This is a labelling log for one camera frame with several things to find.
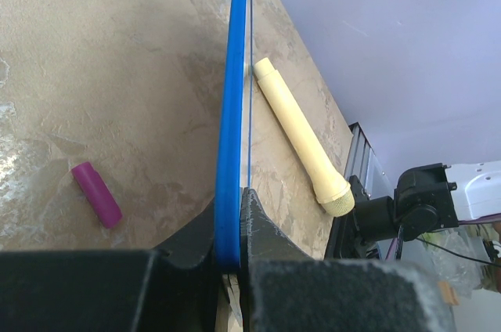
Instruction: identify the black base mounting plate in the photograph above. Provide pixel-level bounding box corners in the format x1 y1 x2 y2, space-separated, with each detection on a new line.
323 175 380 262

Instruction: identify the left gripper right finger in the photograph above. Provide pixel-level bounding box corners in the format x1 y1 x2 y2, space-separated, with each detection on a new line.
239 189 456 331

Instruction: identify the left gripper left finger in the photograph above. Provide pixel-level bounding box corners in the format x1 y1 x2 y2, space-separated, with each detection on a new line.
1 206 218 331

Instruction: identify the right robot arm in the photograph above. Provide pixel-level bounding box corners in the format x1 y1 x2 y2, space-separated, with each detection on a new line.
333 0 500 242

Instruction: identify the purple marker cap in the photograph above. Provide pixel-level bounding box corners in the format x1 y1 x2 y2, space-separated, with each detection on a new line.
71 162 122 229

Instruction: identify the blue framed whiteboard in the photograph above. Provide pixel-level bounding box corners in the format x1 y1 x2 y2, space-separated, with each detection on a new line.
214 0 247 273

